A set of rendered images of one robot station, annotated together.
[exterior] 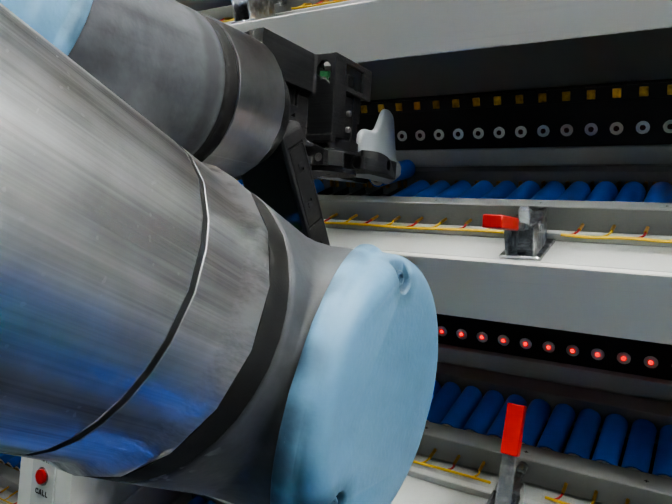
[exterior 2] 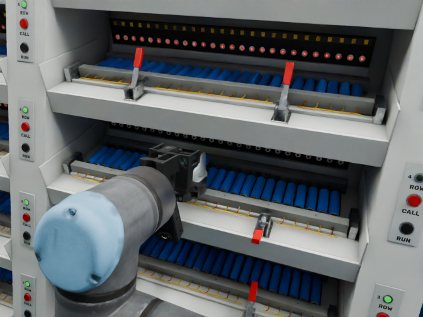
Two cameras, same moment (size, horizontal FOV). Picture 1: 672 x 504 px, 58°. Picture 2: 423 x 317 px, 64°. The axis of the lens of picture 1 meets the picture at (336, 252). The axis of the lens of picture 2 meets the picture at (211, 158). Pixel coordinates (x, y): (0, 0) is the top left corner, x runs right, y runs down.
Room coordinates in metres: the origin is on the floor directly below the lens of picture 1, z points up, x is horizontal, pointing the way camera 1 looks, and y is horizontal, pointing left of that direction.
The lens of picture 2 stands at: (-0.08, 0.11, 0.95)
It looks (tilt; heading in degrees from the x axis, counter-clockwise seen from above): 13 degrees down; 344
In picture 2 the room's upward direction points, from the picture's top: 7 degrees clockwise
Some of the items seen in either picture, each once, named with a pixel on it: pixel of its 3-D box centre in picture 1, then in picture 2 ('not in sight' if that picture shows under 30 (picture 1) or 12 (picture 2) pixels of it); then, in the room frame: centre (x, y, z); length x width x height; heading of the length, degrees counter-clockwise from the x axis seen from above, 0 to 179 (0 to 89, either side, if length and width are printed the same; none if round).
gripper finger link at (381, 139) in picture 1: (383, 145); (201, 167); (0.52, -0.03, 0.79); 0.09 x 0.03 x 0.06; 144
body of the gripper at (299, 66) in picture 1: (290, 116); (166, 178); (0.44, 0.04, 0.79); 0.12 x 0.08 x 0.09; 148
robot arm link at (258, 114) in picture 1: (205, 102); (138, 200); (0.37, 0.09, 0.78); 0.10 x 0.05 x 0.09; 58
